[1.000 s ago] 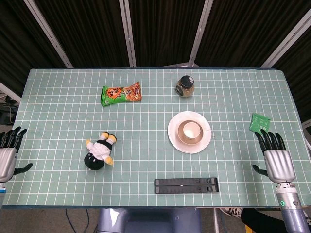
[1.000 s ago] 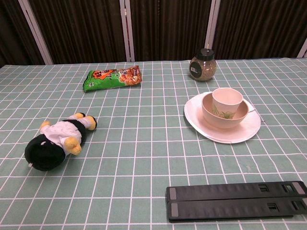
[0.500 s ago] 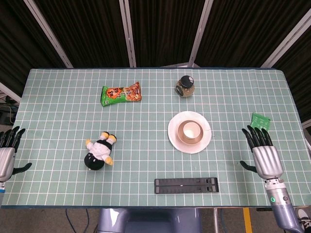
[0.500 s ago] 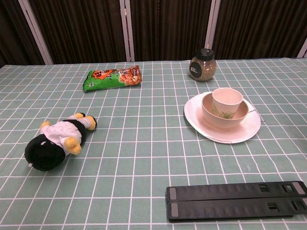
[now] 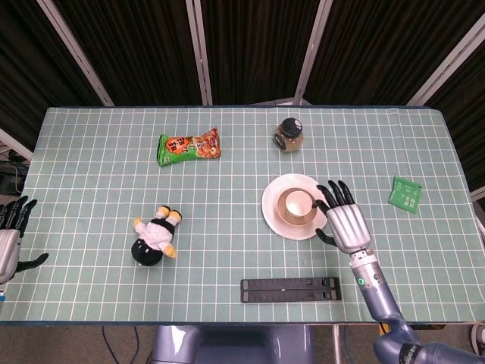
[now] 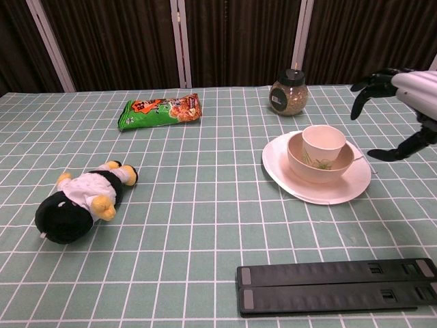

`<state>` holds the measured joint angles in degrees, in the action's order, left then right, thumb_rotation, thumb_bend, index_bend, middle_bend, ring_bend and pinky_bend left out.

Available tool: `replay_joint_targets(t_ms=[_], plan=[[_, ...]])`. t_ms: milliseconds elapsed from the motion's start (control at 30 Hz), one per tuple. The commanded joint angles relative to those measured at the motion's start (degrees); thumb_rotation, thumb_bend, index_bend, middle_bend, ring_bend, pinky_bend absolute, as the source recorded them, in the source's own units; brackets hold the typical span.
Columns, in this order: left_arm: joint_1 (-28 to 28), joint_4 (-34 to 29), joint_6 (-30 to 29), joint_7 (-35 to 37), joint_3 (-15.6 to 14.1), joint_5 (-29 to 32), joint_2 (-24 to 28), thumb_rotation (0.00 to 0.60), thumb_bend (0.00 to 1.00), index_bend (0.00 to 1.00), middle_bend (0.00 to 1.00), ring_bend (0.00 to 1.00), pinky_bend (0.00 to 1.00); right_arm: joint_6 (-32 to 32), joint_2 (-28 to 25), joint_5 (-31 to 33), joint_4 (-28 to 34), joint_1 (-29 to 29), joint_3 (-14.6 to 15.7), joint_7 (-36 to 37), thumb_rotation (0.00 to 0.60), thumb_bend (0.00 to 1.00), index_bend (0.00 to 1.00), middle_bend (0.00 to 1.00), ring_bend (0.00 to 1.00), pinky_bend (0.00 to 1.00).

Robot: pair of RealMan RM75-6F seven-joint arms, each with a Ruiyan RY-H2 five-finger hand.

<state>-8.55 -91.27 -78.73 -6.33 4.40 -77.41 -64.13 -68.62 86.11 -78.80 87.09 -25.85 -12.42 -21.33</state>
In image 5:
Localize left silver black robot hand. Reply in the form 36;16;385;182
0;196;50;285

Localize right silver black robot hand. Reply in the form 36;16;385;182
312;180;373;253

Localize small green sachet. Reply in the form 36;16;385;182
387;175;423;214

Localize beige bowl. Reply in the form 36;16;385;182
276;186;321;228

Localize white round plate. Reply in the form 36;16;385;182
261;173;330;240

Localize black folded stand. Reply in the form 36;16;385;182
239;277;343;303

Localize green white grid tablecloth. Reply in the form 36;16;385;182
0;105;485;326

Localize glass jar with black lid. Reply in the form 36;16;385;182
271;118;304;153

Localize white table leg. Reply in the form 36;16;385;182
332;324;341;364

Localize black white penguin plush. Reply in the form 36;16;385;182
130;205;183;268

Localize blue-grey robot torso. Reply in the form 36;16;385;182
151;325;316;364

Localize green orange snack bag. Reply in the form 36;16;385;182
157;127;222;167

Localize dark blue cable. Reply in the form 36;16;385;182
101;325;115;364

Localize white partition post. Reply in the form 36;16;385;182
184;0;214;107
405;17;485;106
293;0;335;106
36;0;115;108

